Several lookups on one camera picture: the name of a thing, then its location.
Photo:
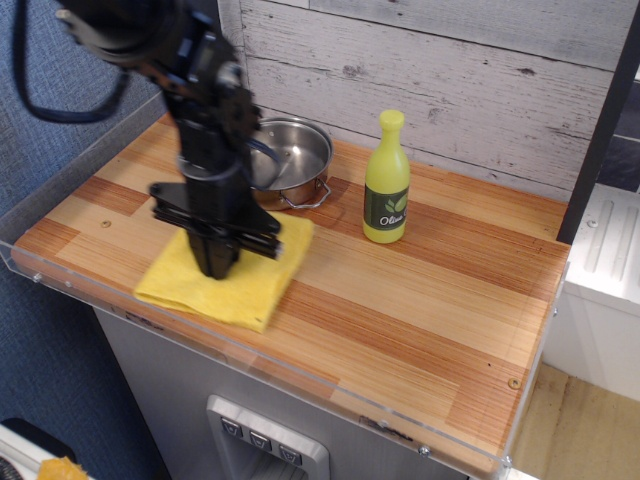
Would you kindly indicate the stainless steel pot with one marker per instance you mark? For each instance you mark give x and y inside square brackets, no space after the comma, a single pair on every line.
[297,177]

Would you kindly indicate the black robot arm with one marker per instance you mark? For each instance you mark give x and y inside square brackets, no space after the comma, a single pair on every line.
[183,52]

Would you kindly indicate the yellow olive oil bottle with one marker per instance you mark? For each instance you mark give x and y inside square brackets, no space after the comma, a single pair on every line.
[387,181]

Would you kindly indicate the silver dispenser panel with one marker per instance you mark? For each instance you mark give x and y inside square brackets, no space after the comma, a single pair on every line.
[252,446]

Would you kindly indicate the yellow object bottom left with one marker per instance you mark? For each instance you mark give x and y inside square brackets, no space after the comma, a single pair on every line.
[61,469]

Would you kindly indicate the dark vertical post right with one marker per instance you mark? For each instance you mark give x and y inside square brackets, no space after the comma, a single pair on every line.
[613,105]

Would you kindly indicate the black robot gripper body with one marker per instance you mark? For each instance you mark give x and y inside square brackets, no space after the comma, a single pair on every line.
[218,206]

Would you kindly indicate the yellow towel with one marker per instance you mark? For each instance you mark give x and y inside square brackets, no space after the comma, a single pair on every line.
[247,297]

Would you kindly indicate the white appliance at right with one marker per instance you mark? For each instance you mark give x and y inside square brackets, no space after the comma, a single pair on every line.
[594,334]

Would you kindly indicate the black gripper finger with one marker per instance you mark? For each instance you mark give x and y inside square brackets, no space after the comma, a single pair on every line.
[225,255]
[199,245]

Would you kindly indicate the clear acrylic counter guard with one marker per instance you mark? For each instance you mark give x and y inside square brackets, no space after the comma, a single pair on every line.
[434,335]

